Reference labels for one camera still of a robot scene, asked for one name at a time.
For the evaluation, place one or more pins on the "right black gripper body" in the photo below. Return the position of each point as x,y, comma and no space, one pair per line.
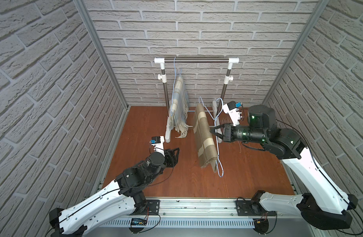
227,133

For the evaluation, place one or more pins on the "small electronics board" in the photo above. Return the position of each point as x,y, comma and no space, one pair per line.
261,226
137,224

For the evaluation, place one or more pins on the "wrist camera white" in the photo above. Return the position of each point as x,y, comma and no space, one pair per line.
233,110
157,143

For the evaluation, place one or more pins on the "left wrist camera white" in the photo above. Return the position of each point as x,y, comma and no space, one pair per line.
157,143

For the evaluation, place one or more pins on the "aluminium front rail frame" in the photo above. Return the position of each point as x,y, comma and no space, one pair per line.
210,213

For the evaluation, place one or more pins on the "aluminium corner post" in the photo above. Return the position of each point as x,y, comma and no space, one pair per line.
311,22
88,22

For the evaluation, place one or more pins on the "left small electronics board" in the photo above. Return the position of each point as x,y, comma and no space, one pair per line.
137,224

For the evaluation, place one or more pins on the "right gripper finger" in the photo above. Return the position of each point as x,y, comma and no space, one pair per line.
219,127
220,137

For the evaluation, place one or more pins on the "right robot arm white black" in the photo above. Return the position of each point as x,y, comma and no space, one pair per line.
325,206

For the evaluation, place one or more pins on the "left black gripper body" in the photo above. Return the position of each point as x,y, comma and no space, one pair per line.
171,157

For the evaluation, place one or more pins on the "right aluminium corner post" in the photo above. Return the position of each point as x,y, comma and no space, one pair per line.
311,22

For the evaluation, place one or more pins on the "brown beige plaid scarf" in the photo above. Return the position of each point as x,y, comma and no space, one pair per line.
205,145

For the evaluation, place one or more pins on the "left aluminium corner post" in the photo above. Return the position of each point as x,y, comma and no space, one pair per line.
88,22

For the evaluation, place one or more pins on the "white steel clothes rack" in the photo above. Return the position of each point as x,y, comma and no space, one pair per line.
217,103

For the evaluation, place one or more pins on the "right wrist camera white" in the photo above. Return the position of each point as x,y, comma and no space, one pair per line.
233,110

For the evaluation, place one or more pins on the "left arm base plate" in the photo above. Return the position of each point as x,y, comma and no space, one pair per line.
149,207

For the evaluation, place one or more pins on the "blue cream plaid scarf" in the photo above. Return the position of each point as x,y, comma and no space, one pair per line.
179,109

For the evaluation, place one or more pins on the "right small electronics board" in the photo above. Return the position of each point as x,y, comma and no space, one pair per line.
261,226

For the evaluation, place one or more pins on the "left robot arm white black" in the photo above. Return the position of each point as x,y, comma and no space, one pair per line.
122,196

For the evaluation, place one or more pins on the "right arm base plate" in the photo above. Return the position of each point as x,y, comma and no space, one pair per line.
246,207

